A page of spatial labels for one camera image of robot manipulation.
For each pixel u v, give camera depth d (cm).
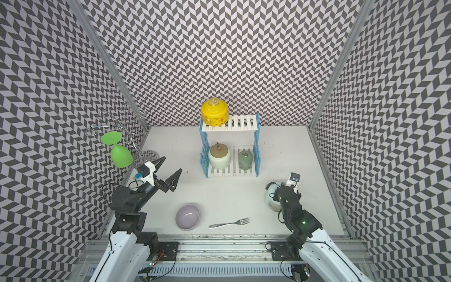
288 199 57
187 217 80
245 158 93
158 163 68
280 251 72
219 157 91
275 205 79
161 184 64
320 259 57
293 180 67
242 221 80
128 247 51
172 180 64
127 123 107
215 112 78
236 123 84
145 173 56
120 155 77
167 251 72
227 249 74
